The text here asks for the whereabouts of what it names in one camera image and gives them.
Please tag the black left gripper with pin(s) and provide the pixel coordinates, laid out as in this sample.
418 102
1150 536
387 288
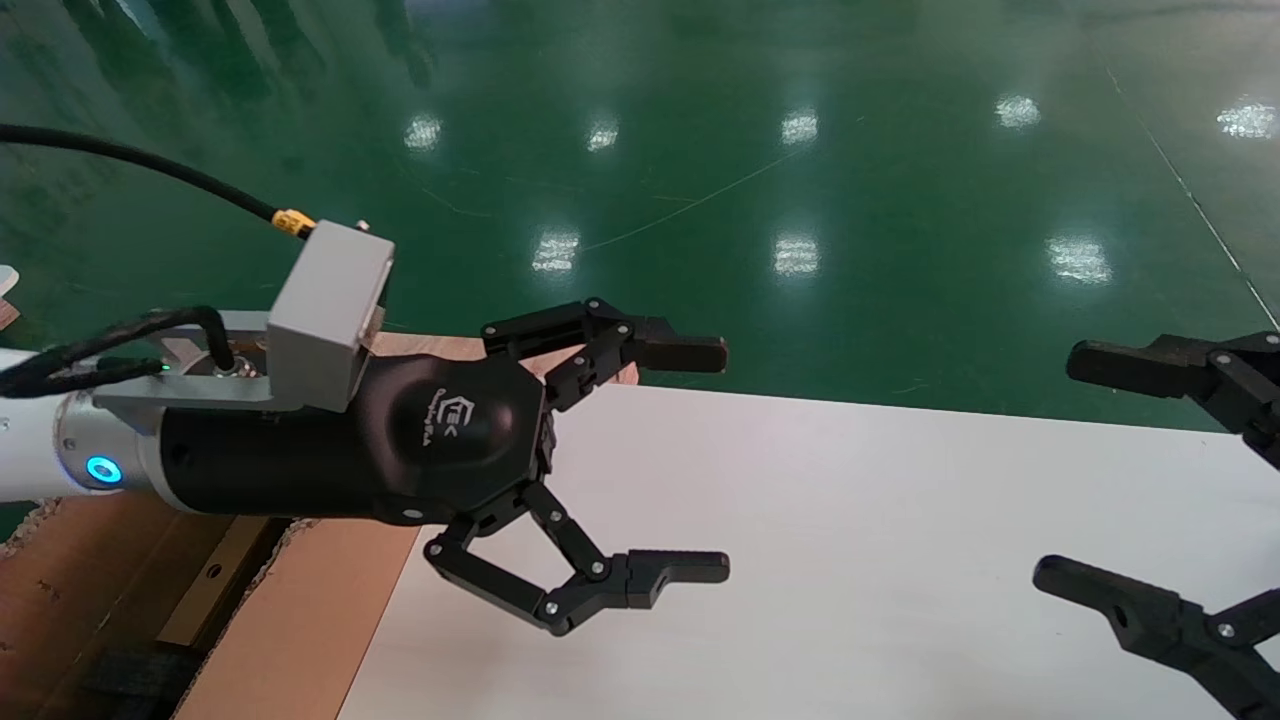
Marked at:
440 440

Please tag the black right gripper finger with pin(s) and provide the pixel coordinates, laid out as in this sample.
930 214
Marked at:
1130 365
1150 615

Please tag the large brown cardboard box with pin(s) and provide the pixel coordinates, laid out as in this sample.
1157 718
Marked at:
300 620

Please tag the wooden pallet board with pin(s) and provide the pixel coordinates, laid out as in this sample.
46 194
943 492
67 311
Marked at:
420 346

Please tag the black foam pad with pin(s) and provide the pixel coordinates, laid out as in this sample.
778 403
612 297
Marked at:
140 675

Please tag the small brown object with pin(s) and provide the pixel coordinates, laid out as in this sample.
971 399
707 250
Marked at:
6 315

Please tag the small white object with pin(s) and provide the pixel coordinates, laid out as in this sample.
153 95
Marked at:
6 280

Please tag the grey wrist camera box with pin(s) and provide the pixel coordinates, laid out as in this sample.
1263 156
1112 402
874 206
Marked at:
325 315

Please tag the silver camera mount bracket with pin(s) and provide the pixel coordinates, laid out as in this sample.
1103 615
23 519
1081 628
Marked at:
190 395

